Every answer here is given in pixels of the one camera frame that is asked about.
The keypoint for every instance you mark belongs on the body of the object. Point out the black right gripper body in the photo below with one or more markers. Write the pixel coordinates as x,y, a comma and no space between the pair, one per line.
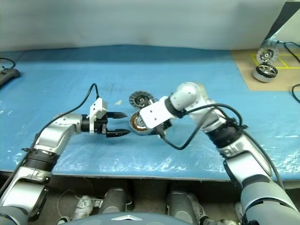
167,124

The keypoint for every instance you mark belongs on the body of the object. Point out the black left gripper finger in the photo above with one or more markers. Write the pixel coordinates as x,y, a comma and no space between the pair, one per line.
117,115
117,133

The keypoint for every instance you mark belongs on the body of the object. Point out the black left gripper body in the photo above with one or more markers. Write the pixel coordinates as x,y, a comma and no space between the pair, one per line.
102,125

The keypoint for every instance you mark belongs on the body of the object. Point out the silver motor housing base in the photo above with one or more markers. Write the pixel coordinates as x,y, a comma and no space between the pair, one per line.
135,124

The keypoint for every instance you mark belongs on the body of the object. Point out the silver finned housing lid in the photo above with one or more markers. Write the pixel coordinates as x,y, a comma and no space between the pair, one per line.
138,99

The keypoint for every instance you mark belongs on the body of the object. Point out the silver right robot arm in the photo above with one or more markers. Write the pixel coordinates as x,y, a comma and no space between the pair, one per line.
187,96

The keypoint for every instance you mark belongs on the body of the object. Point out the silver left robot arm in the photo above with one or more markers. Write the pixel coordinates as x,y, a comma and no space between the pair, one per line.
56,131

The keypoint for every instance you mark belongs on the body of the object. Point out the spare motor housing with rotor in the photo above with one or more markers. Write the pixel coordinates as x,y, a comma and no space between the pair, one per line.
263,76

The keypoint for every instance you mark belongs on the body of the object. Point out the spare finned motor lid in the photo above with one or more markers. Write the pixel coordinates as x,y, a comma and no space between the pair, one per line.
266,55

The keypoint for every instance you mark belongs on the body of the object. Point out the small white tape scrap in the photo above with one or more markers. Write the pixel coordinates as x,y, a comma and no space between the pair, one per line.
119,102

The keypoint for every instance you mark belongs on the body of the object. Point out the blue table cover sheet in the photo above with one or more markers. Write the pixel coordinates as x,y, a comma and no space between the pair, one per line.
70,70

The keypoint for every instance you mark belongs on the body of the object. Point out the dark grey rounded cylinder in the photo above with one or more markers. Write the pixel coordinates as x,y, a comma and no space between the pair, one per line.
180,204
114,201

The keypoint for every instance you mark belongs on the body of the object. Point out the grey white shoe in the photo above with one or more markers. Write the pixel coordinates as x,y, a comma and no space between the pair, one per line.
200,209
83,206

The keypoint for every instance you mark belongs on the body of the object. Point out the grey robot torso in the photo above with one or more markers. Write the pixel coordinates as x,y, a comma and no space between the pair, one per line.
105,219

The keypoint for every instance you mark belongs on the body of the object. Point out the brown cardboard sheet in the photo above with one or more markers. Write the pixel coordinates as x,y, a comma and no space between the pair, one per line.
248,77

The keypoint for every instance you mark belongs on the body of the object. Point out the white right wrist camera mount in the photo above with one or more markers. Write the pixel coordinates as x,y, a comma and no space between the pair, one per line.
154,114

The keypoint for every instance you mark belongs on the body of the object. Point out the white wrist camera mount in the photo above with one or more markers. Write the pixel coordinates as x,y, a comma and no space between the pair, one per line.
154,114
98,107

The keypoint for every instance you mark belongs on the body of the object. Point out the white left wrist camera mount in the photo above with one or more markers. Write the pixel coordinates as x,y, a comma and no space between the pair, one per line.
98,107

